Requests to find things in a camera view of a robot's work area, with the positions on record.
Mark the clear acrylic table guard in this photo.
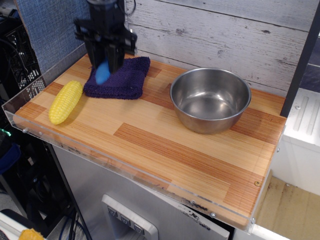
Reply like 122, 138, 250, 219
1, 32, 288, 236

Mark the white toy sink unit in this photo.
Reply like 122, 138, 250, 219
270, 88, 320, 195

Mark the yellow toy corn cob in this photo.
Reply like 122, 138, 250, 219
48, 80, 83, 125

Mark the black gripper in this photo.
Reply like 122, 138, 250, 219
73, 0, 138, 74

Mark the black vertical post right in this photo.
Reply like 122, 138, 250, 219
280, 1, 320, 118

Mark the yellow object bottom left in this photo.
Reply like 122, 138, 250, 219
18, 228, 45, 240

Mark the black plastic crate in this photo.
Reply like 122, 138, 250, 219
0, 19, 41, 92

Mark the blue handled metal spoon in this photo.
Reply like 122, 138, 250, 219
95, 58, 111, 85

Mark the stainless steel toy fridge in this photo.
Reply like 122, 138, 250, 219
52, 146, 235, 240

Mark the stainless steel bowl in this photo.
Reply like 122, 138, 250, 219
169, 67, 252, 134

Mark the purple folded towel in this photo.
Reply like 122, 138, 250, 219
83, 56, 151, 100

